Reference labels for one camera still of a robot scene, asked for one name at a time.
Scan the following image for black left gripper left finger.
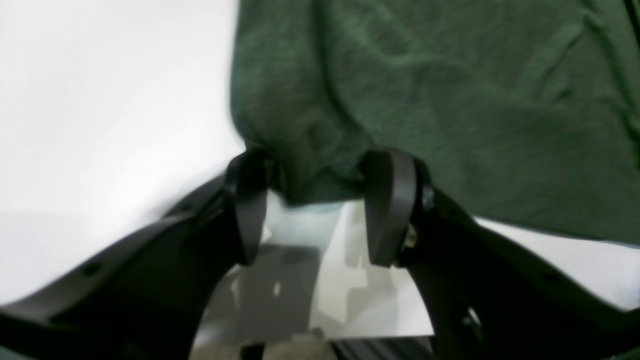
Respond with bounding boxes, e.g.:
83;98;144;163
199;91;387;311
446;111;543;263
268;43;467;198
1;149;268;360

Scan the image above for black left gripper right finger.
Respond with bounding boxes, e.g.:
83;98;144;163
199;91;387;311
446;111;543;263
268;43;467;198
361;150;639;360

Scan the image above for green long sleeve shirt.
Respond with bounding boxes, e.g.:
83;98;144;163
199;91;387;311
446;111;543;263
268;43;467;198
230;0;640;244

